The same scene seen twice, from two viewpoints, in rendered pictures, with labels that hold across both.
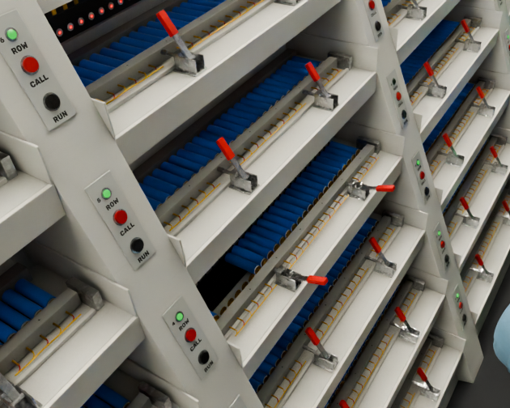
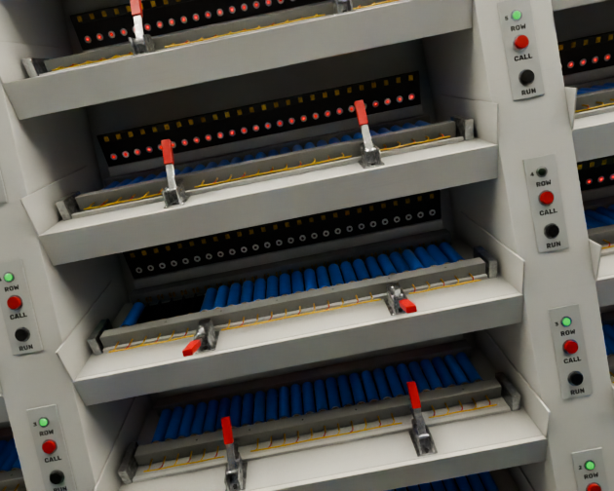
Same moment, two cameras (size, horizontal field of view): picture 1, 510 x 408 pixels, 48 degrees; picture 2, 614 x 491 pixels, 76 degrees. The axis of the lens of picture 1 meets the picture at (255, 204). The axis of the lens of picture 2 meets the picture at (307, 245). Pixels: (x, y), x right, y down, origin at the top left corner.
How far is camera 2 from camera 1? 0.82 m
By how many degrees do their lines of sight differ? 47
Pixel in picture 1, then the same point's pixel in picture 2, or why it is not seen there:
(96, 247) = not seen: outside the picture
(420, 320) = not seen: outside the picture
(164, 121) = (74, 89)
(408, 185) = (529, 348)
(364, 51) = (485, 111)
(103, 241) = not seen: outside the picture
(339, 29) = (469, 82)
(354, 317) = (321, 461)
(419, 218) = (539, 412)
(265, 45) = (257, 51)
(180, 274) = (27, 239)
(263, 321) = (141, 358)
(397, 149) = (516, 280)
